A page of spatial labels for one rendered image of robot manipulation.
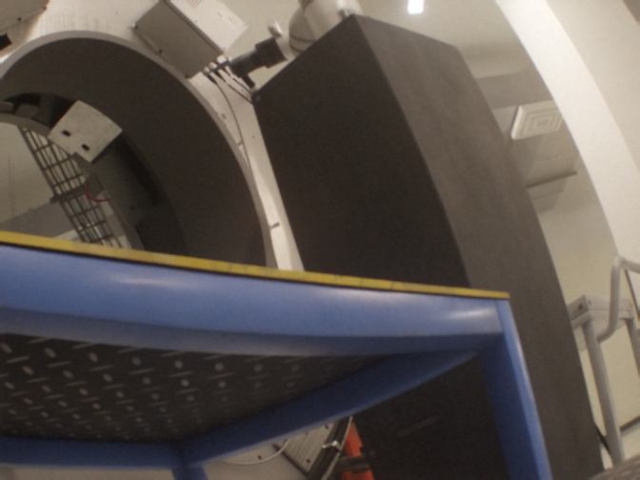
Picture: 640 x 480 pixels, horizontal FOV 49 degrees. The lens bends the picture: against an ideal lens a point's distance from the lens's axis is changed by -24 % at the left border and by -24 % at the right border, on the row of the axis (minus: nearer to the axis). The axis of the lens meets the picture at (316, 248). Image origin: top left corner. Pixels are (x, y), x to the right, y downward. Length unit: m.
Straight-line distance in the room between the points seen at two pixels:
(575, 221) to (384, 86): 10.65
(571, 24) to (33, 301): 4.35
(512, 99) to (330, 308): 6.93
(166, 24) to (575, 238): 10.04
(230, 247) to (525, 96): 5.80
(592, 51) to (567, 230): 7.30
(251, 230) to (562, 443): 0.98
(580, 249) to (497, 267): 10.52
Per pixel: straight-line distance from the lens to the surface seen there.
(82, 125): 2.00
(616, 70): 4.49
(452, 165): 1.06
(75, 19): 1.80
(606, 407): 1.39
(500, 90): 7.38
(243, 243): 1.79
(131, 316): 0.36
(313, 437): 1.67
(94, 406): 0.64
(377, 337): 0.49
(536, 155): 8.94
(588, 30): 4.59
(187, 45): 1.90
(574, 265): 11.42
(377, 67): 1.09
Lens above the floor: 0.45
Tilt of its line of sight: 20 degrees up
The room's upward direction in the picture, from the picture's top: 18 degrees counter-clockwise
